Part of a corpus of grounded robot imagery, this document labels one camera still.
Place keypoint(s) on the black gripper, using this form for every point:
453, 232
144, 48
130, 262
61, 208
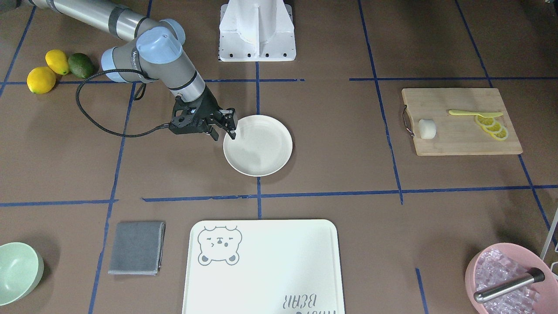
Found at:
212, 106

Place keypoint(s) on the cream round plate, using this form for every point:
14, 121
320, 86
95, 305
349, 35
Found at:
262, 146

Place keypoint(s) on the white steamed bun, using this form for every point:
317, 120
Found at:
427, 129

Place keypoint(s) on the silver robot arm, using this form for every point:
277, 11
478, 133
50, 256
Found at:
154, 51

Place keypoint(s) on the white bear tray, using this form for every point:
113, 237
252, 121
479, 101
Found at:
263, 266

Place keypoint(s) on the grey folded cloth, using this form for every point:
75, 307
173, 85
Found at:
137, 248

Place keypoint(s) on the green avocado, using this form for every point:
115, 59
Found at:
81, 65

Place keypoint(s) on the yellow lemon near avocado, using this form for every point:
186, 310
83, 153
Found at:
57, 61

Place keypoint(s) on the yellow lemon outer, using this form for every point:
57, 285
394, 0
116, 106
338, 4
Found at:
41, 80

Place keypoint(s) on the bamboo cutting board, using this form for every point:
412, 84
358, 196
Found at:
457, 135

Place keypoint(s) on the yellow-green plastic knife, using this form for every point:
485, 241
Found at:
457, 112

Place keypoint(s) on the mint green bowl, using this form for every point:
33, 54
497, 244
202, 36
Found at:
21, 269

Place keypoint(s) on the lemon slice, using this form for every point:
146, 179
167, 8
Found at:
500, 135
485, 122
493, 129

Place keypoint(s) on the lemon slice middle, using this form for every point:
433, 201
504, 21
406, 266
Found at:
493, 129

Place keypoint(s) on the pink bowl of ice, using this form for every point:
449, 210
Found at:
504, 261

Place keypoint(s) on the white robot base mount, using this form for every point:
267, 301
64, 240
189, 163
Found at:
256, 31

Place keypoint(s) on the white wire cup rack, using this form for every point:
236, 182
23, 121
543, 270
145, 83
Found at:
549, 251

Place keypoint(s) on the steel ice scoop handle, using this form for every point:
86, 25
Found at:
533, 275

